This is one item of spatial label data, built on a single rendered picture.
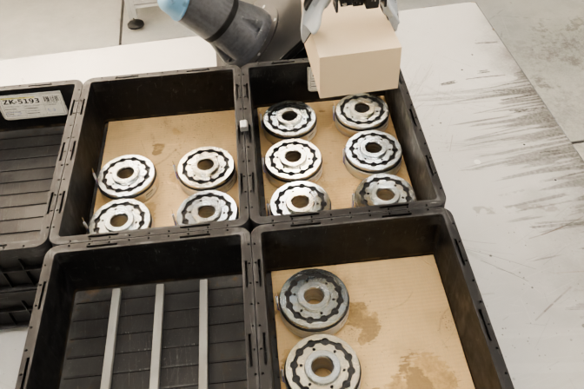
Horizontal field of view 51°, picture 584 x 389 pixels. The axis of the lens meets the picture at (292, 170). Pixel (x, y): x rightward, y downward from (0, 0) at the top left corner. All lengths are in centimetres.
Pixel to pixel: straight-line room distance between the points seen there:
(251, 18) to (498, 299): 76
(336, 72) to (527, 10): 236
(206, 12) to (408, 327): 76
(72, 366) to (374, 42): 64
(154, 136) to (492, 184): 68
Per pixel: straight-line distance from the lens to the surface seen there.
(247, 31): 137
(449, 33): 171
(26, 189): 122
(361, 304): 95
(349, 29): 95
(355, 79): 93
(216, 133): 121
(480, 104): 150
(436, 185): 98
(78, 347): 99
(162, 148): 121
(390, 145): 113
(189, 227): 93
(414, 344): 93
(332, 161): 114
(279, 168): 109
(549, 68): 287
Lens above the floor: 165
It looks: 46 degrees down
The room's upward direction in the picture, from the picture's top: 4 degrees counter-clockwise
